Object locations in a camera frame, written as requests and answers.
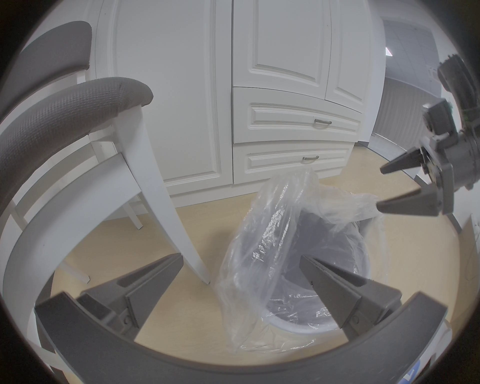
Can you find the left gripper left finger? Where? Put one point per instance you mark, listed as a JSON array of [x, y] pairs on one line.
[[146, 292]]

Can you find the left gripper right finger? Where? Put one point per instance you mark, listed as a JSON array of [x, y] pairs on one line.
[[337, 292]]

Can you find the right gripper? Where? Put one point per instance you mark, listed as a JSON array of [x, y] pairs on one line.
[[465, 161]]

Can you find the clear plastic bag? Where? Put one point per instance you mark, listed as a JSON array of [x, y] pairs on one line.
[[255, 262]]

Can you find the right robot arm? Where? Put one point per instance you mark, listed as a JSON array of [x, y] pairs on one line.
[[455, 78]]

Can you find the white trash bin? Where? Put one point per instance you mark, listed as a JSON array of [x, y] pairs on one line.
[[330, 240]]

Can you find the grey curtain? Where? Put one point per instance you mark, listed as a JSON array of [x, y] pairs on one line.
[[401, 112]]

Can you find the ceiling light panel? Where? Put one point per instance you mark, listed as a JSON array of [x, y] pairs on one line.
[[389, 51]]

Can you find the white chair grey cushions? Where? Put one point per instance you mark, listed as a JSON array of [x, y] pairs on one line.
[[131, 150]]

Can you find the white wardrobe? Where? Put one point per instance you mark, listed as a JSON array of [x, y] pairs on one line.
[[281, 37]]

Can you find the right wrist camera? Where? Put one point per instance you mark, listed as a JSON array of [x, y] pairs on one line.
[[440, 118]]

